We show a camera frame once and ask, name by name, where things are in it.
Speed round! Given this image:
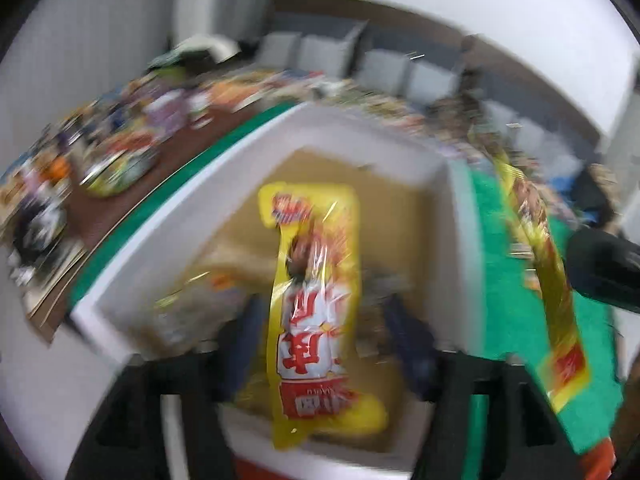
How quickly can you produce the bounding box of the white cloth on pile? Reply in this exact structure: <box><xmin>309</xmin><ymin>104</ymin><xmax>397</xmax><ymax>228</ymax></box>
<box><xmin>174</xmin><ymin>34</ymin><xmax>241</xmax><ymax>63</ymax></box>

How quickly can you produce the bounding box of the large yellow snack bag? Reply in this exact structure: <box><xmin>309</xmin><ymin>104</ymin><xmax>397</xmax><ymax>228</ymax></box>
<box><xmin>486</xmin><ymin>144</ymin><xmax>591</xmax><ymax>412</ymax></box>

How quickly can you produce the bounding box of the white cardboard box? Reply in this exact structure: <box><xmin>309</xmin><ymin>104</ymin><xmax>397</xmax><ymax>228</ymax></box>
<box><xmin>70</xmin><ymin>104</ymin><xmax>484</xmax><ymax>479</ymax></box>

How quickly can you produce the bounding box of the gold clear snack bag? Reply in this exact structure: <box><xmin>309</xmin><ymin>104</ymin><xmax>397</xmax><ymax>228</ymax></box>
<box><xmin>152</xmin><ymin>246</ymin><xmax>276</xmax><ymax>354</ymax></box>

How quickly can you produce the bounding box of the yellow red snack bag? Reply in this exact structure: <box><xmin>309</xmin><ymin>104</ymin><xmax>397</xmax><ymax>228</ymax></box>
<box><xmin>258</xmin><ymin>182</ymin><xmax>388</xmax><ymax>450</ymax></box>

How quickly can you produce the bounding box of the floral bedsheet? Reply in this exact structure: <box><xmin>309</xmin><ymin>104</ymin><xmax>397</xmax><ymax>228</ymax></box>
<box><xmin>115</xmin><ymin>68</ymin><xmax>508</xmax><ymax>164</ymax></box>

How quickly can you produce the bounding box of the black bag with scarf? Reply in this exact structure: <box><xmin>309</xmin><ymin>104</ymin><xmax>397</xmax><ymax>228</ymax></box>
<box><xmin>570</xmin><ymin>162</ymin><xmax>620</xmax><ymax>232</ymax></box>

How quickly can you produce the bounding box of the brown headboard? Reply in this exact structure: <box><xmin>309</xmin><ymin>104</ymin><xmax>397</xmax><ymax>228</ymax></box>
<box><xmin>270</xmin><ymin>0</ymin><xmax>601</xmax><ymax>148</ymax></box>

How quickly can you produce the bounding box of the grey pillow far left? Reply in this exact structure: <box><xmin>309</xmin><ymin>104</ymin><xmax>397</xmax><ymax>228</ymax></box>
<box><xmin>256</xmin><ymin>32</ymin><xmax>302</xmax><ymax>70</ymax></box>

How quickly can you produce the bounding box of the grey pillow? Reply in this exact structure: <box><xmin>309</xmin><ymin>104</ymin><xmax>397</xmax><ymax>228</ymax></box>
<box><xmin>256</xmin><ymin>32</ymin><xmax>302</xmax><ymax>70</ymax></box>
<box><xmin>355</xmin><ymin>49</ymin><xmax>457</xmax><ymax>105</ymax></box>
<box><xmin>295</xmin><ymin>22</ymin><xmax>367</xmax><ymax>79</ymax></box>

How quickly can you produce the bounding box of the green bedspread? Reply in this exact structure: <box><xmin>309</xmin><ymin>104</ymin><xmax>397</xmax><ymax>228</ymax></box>
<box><xmin>67</xmin><ymin>102</ymin><xmax>626</xmax><ymax>480</ymax></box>

